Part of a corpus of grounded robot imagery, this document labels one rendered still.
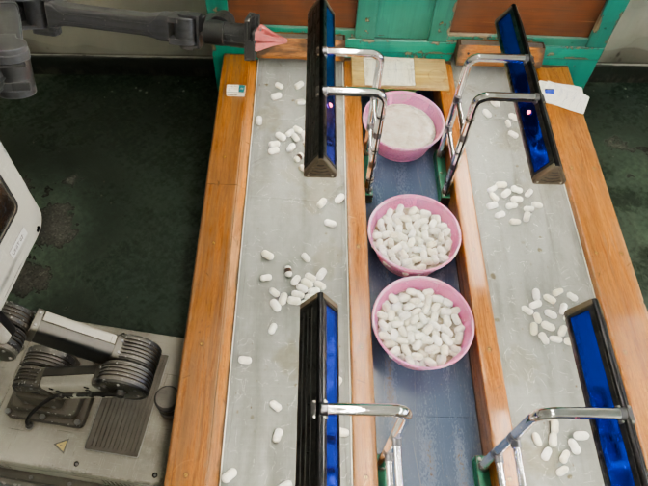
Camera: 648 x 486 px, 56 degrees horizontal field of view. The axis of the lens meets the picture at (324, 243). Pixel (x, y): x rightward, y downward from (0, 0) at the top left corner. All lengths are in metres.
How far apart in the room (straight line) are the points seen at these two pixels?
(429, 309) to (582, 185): 0.66
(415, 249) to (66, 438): 1.09
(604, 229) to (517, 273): 0.31
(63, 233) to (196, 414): 1.48
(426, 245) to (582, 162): 0.60
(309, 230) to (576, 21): 1.16
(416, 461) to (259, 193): 0.87
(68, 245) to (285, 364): 1.45
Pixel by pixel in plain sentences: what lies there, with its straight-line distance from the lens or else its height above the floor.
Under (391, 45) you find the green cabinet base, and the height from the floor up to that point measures 0.82.
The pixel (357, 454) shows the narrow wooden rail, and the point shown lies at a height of 0.76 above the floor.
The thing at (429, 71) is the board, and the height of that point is 0.78.
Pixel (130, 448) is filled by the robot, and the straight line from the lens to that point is 1.82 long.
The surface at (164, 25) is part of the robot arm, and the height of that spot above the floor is 1.22.
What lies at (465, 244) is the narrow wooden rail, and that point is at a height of 0.76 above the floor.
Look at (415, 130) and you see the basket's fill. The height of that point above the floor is 0.74.
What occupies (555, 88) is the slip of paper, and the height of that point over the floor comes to 0.77.
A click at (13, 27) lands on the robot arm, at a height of 1.29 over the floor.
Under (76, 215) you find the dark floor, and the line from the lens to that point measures 2.85.
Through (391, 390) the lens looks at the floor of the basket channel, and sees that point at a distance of 1.62.
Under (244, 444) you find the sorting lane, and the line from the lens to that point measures 1.50.
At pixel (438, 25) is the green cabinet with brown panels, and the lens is 2.19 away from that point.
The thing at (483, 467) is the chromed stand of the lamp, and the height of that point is 0.74.
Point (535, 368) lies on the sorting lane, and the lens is 1.67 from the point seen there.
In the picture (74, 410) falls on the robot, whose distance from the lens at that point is 1.84.
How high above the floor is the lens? 2.18
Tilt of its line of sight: 57 degrees down
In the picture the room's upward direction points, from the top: 5 degrees clockwise
